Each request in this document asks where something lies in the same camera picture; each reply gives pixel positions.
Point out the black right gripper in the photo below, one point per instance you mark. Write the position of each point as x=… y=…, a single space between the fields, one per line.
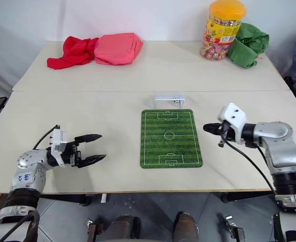
x=229 y=133

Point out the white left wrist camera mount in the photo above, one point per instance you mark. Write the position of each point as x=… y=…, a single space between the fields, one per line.
x=58 y=143

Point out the dark rounded robot leg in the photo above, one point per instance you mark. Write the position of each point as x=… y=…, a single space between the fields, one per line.
x=123 y=229
x=185 y=228

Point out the candy jar with yellow lid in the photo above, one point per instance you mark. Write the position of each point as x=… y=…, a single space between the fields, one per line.
x=222 y=30

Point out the red crumpled cloth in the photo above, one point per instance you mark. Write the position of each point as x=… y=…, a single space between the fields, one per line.
x=73 y=51

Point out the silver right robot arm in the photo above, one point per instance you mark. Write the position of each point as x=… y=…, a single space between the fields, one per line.
x=281 y=151

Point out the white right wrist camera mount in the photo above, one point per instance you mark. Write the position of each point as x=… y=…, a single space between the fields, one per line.
x=234 y=117

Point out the green crumpled cloth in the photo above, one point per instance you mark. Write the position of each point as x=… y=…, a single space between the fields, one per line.
x=247 y=45

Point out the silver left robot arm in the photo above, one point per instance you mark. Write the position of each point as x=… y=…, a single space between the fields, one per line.
x=28 y=174

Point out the small white soccer goal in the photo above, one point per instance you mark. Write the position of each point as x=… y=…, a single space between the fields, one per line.
x=160 y=97

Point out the green soccer field mat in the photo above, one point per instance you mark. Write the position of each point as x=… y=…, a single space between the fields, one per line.
x=171 y=138

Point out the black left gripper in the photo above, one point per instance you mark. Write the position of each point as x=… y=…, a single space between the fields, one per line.
x=70 y=153

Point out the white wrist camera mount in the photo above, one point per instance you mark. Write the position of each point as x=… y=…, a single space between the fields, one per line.
x=234 y=117
x=58 y=143

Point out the pink fabric bag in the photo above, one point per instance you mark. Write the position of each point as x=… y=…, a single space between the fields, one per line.
x=117 y=48

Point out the metal foot bracket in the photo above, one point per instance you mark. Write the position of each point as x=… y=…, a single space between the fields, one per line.
x=234 y=227
x=94 y=230

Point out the white tag under table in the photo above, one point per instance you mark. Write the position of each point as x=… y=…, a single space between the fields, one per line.
x=104 y=198

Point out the black table frame bar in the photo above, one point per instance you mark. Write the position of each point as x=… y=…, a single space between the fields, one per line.
x=64 y=198
x=248 y=196

